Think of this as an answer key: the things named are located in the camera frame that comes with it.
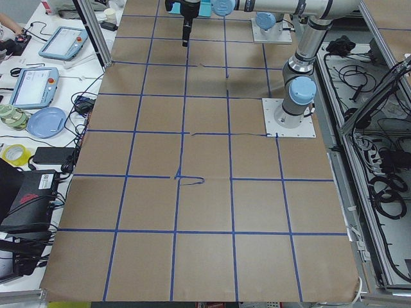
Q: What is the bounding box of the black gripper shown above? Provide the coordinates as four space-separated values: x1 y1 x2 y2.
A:
165 0 200 47

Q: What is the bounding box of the light blue plastic bin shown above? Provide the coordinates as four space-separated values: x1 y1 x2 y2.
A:
166 0 211 17

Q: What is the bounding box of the upper blue teach pendant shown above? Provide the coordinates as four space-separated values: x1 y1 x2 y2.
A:
38 26 89 61

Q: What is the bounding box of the blue teach pendant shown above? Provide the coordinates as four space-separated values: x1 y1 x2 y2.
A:
9 67 60 110
38 26 89 61

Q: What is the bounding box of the lower blue teach pendant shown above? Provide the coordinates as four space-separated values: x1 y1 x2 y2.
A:
9 67 60 110

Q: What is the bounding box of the blue plastic plate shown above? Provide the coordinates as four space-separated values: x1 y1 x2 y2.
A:
26 107 66 139

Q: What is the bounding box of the black power adapter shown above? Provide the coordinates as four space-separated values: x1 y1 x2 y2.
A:
32 147 74 165

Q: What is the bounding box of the green tape roll stack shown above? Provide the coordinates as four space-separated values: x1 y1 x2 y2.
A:
1 105 30 131

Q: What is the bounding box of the yellow tape roll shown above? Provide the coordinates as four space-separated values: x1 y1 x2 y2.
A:
1 144 32 167

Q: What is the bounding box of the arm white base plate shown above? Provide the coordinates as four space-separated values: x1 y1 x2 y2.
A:
262 98 316 138
251 18 292 44

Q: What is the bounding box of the aluminium frame post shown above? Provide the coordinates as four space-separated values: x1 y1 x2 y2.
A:
73 0 112 68

